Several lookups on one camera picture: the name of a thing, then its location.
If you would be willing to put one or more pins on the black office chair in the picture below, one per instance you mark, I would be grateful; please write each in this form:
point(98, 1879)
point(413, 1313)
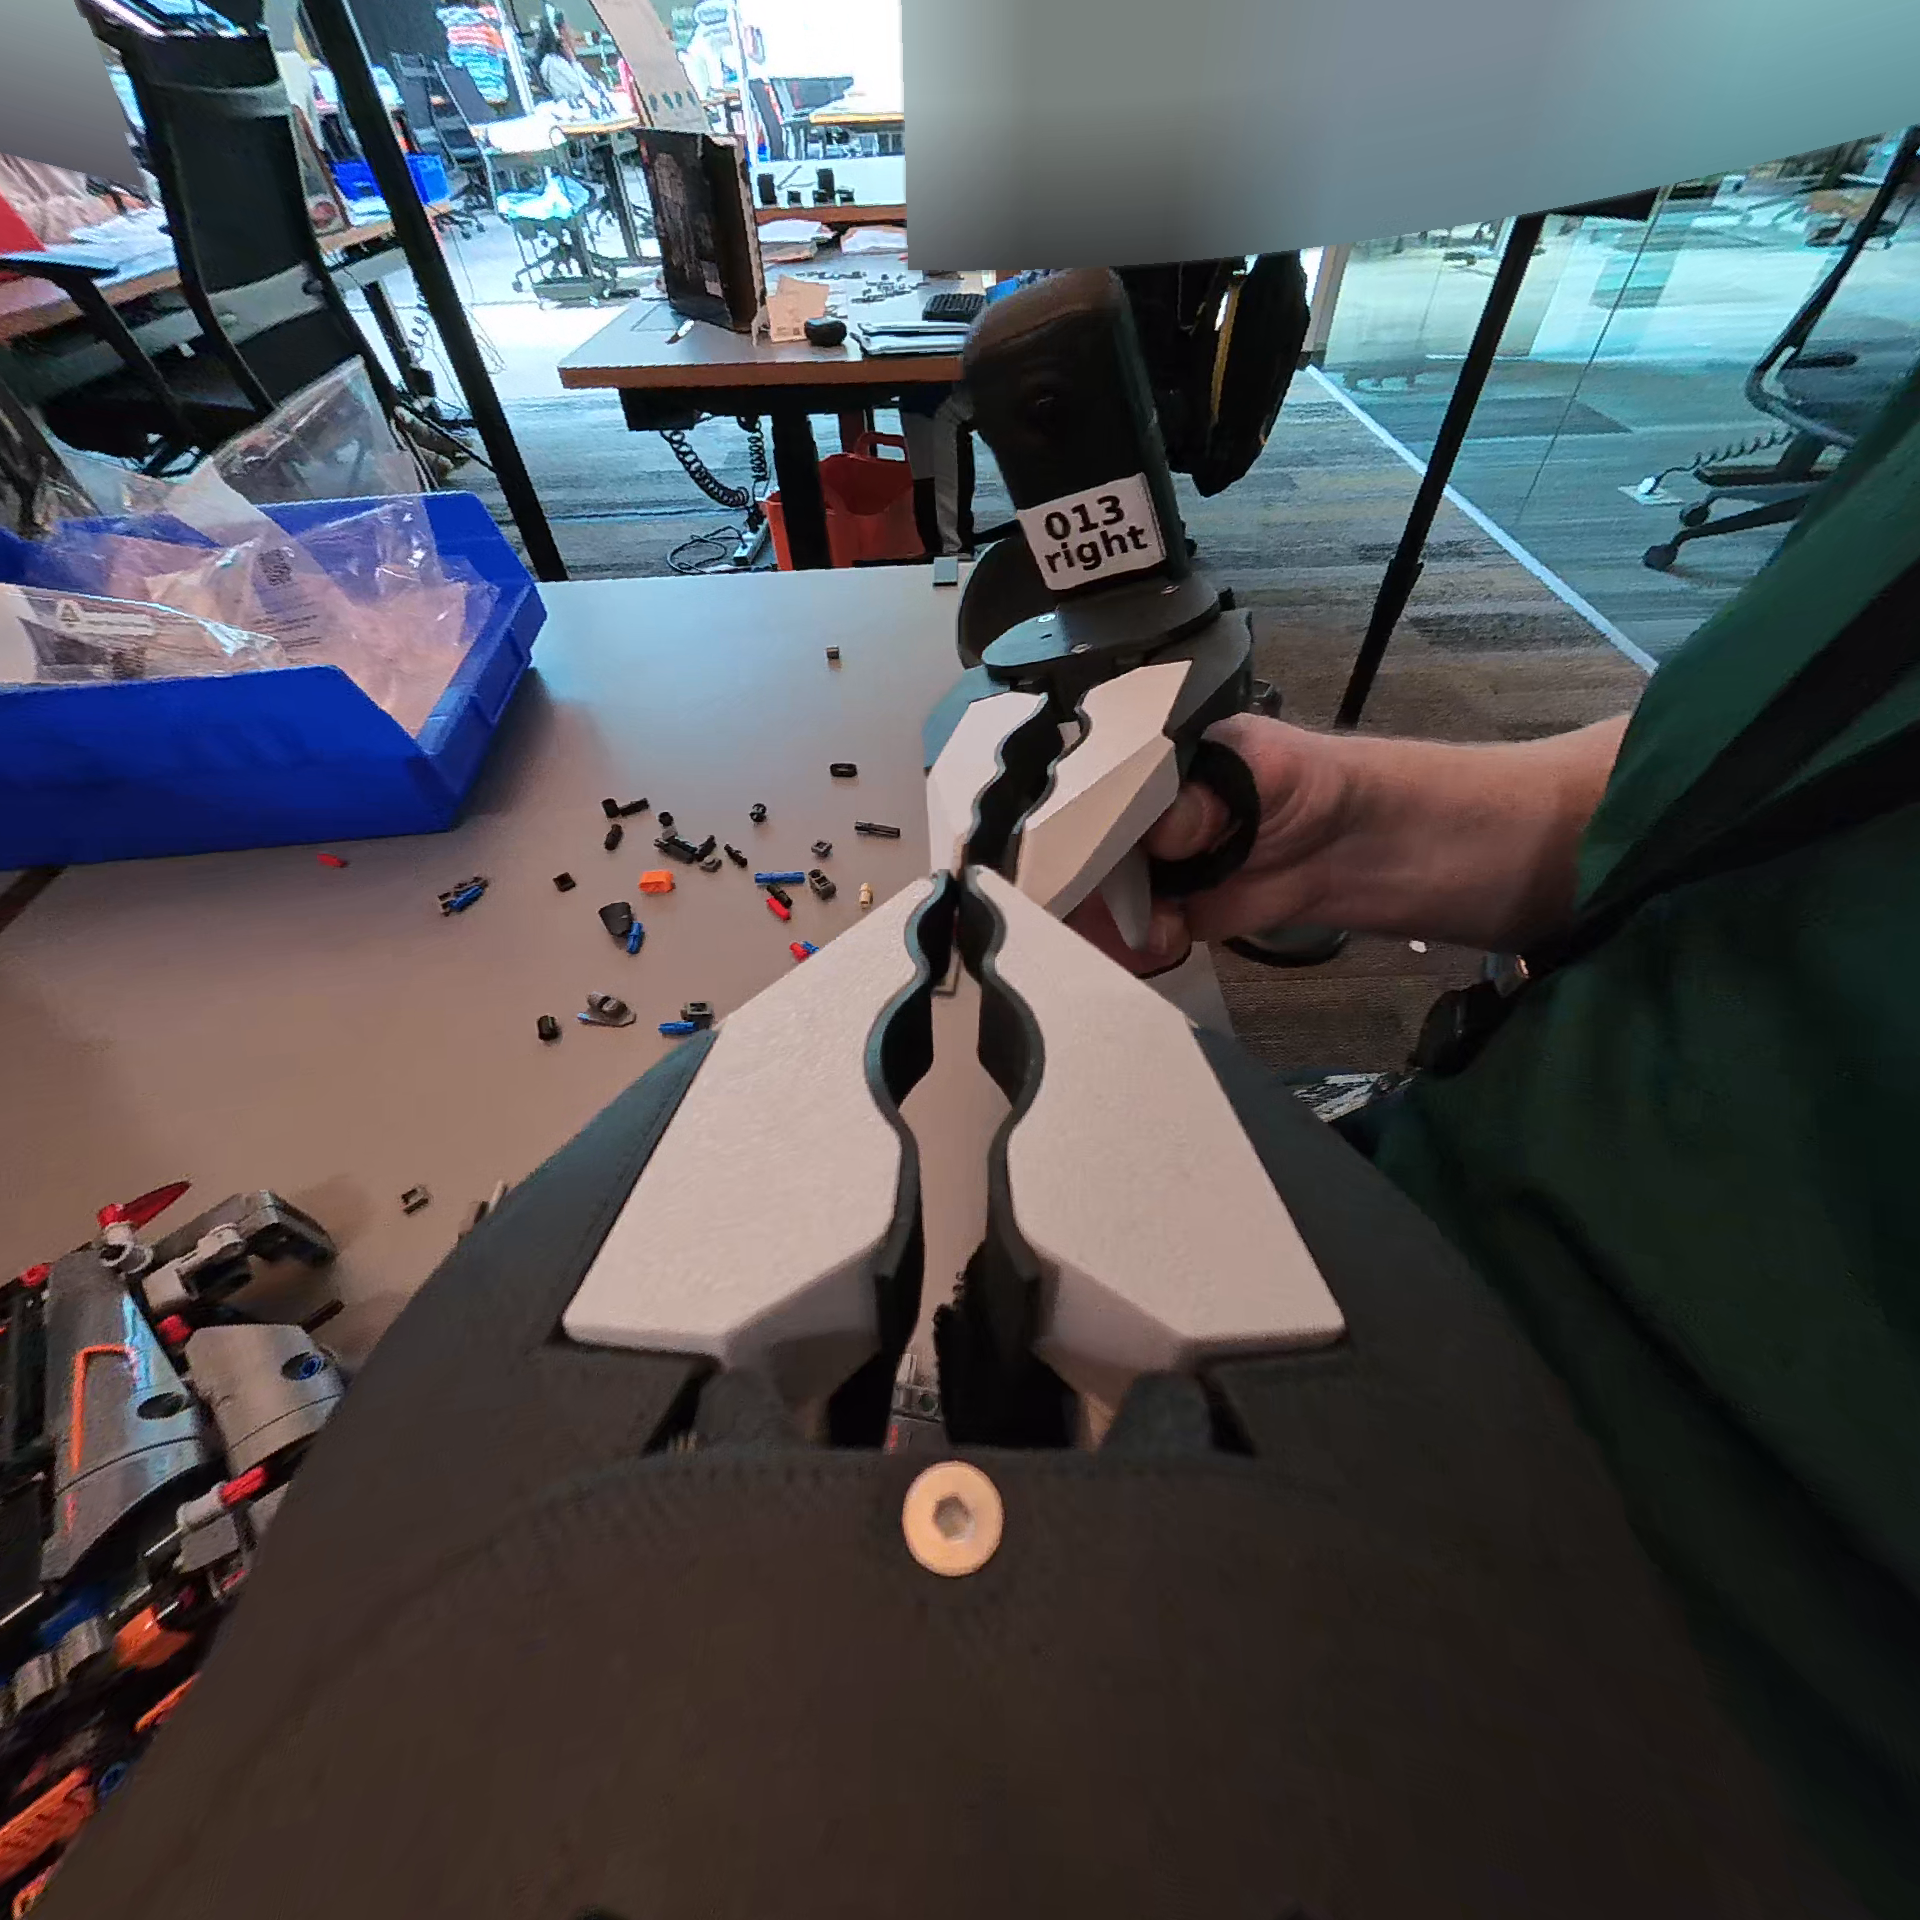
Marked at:
point(240, 196)
point(1816, 406)

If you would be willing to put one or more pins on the black backpack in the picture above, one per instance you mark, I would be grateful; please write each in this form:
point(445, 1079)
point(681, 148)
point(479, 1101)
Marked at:
point(1243, 359)

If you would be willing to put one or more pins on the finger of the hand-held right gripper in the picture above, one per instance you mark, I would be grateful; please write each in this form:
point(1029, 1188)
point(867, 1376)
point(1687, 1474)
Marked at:
point(961, 780)
point(1118, 780)

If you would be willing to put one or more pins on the blue plastic storage bin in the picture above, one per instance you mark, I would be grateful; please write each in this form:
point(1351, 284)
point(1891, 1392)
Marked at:
point(224, 764)

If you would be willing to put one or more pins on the person's right hand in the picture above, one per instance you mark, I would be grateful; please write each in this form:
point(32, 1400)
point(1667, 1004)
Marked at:
point(1366, 839)

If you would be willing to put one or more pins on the pile of clear plastic bags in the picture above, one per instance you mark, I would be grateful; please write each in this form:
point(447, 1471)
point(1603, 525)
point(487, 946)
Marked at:
point(224, 569)

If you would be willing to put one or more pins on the brown office desk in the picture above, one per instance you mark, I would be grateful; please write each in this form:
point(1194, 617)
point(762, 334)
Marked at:
point(721, 359)

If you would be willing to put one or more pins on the scattered small lego pieces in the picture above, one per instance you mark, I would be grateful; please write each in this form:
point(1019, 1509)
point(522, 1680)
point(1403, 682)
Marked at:
point(657, 884)

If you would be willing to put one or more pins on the orange bag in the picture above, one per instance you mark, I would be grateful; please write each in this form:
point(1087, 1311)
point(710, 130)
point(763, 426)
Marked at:
point(849, 510)

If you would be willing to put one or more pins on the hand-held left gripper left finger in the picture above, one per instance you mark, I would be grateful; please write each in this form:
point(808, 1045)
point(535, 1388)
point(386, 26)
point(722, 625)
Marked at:
point(735, 1184)

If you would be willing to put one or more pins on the lego car model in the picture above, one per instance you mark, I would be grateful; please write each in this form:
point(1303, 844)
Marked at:
point(120, 1410)

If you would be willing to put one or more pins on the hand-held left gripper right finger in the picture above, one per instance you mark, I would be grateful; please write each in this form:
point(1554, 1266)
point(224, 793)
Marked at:
point(1170, 1184)

